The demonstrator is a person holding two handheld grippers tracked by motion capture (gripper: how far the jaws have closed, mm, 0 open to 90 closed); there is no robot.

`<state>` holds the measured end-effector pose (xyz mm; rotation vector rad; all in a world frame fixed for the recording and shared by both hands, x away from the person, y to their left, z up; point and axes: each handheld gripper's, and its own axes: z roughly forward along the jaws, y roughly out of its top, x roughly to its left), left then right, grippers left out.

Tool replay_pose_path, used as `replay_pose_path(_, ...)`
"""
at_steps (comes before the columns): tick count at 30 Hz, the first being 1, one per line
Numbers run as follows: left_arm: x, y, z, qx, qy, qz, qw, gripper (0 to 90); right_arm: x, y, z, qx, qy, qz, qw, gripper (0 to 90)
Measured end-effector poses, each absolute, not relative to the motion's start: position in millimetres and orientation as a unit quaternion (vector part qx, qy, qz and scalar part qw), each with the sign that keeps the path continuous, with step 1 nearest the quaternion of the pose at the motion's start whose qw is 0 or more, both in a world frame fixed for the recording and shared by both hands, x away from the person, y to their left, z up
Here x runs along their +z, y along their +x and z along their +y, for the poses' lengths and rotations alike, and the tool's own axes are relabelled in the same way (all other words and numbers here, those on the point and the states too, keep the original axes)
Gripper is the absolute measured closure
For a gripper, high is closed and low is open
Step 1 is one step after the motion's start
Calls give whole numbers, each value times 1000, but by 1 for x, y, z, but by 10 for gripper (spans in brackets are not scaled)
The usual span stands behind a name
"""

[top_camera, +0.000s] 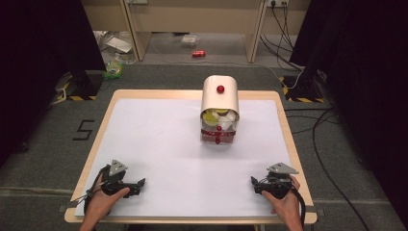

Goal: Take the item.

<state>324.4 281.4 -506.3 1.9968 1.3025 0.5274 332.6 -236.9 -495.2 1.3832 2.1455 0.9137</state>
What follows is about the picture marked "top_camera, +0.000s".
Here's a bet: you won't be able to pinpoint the black hazard-striped stand base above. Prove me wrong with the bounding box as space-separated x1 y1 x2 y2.
65 69 106 102
278 74 327 104

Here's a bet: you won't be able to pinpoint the hand-held gripper black cable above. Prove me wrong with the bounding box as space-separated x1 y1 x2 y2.
69 164 112 216
290 183 307 231

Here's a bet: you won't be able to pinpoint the left hand-held gripper black cable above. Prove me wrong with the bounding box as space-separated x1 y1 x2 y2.
69 164 112 216

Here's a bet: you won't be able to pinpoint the white plastic packaging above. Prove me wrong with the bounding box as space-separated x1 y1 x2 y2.
93 30 135 56

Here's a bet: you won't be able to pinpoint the white wall socket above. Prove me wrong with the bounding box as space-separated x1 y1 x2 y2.
266 0 291 9

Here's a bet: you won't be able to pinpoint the beige wooden desk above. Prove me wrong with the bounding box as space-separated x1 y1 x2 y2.
80 0 313 64

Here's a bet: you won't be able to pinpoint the right hand-held gripper black cable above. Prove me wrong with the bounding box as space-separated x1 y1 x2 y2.
290 183 307 231

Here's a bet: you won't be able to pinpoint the black power cables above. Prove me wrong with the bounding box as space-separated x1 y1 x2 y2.
259 2 304 71

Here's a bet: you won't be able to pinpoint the wooden table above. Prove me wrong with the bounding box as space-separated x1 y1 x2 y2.
64 89 319 225

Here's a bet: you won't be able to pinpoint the white table mat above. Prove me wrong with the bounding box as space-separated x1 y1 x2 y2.
74 98 304 218

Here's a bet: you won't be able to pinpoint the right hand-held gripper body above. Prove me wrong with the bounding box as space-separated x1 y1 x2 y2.
260 162 300 200

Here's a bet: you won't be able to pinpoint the person's left hand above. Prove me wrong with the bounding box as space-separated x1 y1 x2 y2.
84 174 131 226

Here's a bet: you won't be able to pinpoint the green plastic bag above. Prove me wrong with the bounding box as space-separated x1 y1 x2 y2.
102 53 126 81

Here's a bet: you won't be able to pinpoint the black curtain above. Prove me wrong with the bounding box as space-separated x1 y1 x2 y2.
0 0 108 169
289 0 408 227

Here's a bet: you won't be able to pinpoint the long black floor cable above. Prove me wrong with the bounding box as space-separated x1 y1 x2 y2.
312 107 372 231

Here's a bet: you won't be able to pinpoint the person's right hand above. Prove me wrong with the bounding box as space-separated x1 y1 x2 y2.
261 174 304 226

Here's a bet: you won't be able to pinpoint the cream toy mailbox container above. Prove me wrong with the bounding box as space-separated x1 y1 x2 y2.
199 74 241 145

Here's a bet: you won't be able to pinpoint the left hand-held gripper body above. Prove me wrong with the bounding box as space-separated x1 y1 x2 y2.
100 159 140 197

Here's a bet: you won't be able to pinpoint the clear plastic box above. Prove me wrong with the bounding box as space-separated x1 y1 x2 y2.
180 34 200 49

